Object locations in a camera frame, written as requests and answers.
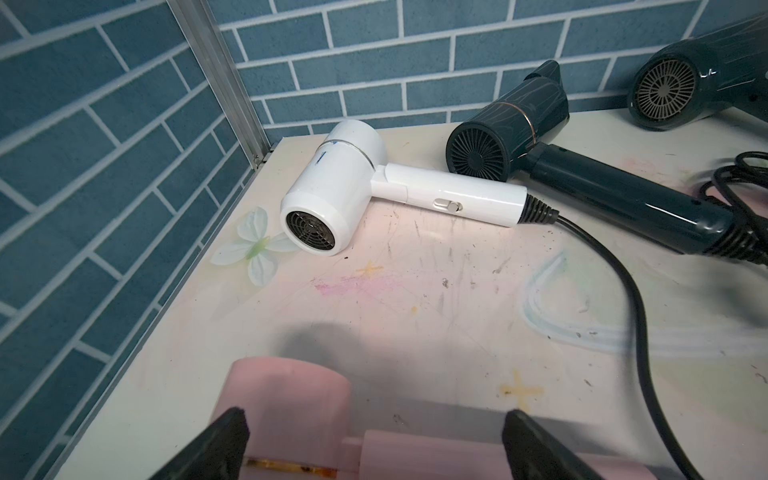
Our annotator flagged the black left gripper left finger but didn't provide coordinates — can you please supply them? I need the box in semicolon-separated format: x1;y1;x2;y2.
150;407;250;480

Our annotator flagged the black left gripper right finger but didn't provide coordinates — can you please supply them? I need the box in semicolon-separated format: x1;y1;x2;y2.
501;409;603;480

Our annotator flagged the pink hair dryer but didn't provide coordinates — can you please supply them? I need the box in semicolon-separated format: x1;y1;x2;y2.
214;357;653;479

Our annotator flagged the white round hair dryer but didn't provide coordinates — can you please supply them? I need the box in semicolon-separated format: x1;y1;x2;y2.
280;120;559;256

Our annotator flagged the dark green slim hair dryer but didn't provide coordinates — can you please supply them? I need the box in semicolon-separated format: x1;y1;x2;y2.
445;60;767;265

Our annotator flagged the dark green boxy hair dryer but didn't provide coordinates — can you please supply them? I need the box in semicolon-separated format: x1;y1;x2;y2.
627;13;767;131

